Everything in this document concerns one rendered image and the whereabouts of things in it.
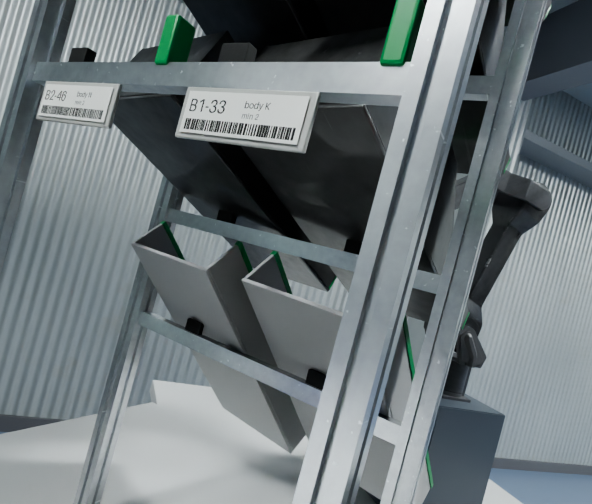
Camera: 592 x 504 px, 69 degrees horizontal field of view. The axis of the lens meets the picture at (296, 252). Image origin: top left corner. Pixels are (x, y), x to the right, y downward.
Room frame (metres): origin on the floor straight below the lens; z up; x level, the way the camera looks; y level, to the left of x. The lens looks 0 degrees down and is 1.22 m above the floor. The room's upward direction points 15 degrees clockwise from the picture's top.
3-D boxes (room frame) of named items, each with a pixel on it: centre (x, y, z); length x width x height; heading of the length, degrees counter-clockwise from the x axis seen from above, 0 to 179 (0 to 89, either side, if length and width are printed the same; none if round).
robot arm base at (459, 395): (0.73, -0.30, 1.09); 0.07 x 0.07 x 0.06; 22
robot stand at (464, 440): (0.73, -0.30, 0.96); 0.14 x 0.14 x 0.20; 22
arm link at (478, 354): (0.72, -0.30, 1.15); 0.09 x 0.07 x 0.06; 21
